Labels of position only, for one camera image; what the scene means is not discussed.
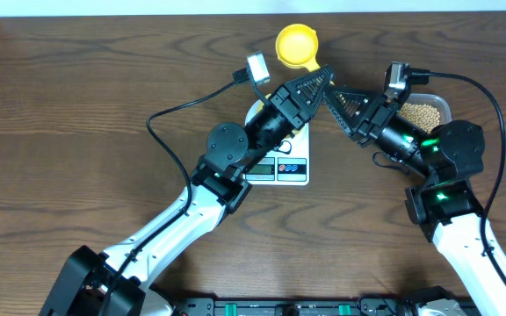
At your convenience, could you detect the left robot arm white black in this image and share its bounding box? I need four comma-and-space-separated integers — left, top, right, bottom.
40, 66, 335, 315

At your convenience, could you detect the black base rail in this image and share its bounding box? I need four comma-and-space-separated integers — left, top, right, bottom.
173, 294, 399, 316

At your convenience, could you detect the white digital kitchen scale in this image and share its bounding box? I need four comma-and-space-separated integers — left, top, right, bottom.
245, 123, 310, 186

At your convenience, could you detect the clear plastic container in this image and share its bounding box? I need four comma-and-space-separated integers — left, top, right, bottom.
399, 93, 452, 133

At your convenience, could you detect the yellow plastic measuring scoop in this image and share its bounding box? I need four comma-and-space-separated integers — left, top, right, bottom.
275, 24, 321, 74

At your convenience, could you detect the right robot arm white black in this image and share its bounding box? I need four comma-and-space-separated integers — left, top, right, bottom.
326, 87, 506, 315

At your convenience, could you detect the soybeans pile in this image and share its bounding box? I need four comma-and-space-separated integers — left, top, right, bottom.
399, 103, 440, 133

